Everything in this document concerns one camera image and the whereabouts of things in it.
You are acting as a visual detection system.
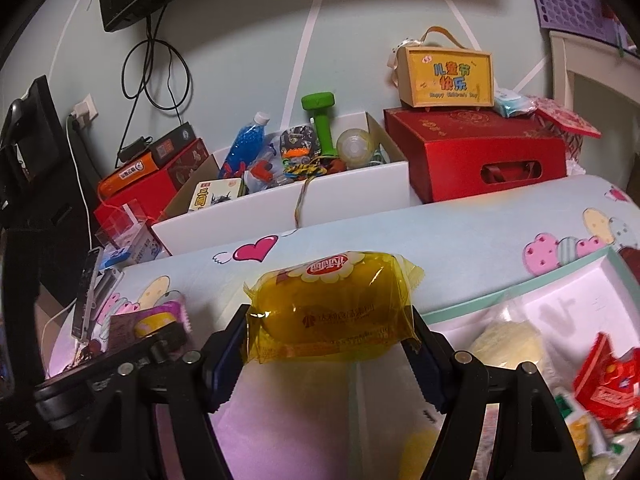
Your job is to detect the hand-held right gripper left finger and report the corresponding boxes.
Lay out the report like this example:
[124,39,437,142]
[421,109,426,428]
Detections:
[75,305,251,480]

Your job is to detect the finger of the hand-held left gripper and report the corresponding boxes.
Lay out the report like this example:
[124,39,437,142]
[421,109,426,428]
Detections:
[116,322,191,377]

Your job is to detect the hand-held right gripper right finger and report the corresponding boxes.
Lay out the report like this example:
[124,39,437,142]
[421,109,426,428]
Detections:
[401,319,586,480]

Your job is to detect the pink snack packet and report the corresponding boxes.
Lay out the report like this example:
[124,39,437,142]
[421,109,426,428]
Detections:
[106,299,192,357]

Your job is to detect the clear round bun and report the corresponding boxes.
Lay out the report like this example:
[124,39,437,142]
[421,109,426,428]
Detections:
[469,320,547,387]

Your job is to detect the yellow bread packet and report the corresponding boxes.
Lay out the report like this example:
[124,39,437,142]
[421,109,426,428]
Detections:
[243,251,427,364]

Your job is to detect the white tray with teal rim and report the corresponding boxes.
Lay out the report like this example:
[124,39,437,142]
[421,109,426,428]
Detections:
[350,246,640,480]

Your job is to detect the red cake packet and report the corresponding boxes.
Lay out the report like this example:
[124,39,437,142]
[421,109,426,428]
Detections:
[571,331,640,434]

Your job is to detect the white power bank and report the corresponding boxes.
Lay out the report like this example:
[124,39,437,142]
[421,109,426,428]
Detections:
[92,266,124,322]

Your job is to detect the black smartphone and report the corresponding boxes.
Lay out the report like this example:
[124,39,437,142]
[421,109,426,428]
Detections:
[71,246,104,342]

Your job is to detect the blue white small box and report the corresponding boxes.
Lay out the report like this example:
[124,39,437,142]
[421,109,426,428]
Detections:
[99,224,162,272]

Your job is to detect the clear plastic box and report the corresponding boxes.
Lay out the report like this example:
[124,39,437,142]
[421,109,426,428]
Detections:
[94,201,147,252]

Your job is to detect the red flat box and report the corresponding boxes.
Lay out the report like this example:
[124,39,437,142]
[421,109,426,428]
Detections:
[94,136,212,232]

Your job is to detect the white cardboard box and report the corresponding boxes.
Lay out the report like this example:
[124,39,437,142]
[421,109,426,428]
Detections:
[149,111,412,257]

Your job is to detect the card game box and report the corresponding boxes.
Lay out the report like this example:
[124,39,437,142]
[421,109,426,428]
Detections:
[186,176,247,212]

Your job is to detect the orange box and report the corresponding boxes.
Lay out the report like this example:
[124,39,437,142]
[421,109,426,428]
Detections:
[96,156,157,199]

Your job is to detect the black power adapter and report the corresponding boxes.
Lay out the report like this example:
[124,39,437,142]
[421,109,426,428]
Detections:
[116,134,157,164]

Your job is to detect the dark box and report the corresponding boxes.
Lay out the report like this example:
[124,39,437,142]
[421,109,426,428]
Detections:
[149,121,199,169]

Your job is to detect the colourful toy pile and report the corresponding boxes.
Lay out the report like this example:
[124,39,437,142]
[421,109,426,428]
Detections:
[250,151,347,192]

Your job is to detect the red gift box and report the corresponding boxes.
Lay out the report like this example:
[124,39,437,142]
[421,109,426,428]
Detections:
[383,106,569,204]

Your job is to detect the camouflage ball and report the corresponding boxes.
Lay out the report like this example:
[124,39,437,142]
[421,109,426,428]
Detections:
[278,126,322,162]

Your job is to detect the clear tape roll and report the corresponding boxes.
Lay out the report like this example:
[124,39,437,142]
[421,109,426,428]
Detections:
[335,127,374,167]

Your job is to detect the green dumbbell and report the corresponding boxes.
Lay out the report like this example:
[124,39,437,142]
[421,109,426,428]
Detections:
[300,90,339,157]

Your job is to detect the blue tissue packet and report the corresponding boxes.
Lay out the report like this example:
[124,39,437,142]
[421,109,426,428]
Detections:
[491,86,539,119]

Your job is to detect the red patterned card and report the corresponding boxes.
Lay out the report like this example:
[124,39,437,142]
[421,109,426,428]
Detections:
[534,94,604,139]

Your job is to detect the yellow string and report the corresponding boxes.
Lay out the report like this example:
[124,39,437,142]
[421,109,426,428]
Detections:
[291,174,314,232]

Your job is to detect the white charging cable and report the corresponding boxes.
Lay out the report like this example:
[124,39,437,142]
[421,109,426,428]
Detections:
[42,112,106,356]

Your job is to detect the wall socket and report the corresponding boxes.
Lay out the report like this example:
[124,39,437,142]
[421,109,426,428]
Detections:
[69,94,99,127]

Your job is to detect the black looped cable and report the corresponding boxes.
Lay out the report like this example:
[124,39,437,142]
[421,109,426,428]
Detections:
[119,9,194,127]

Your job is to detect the yellow gift box with handle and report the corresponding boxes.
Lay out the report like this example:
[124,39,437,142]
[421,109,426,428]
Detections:
[391,26,497,112]

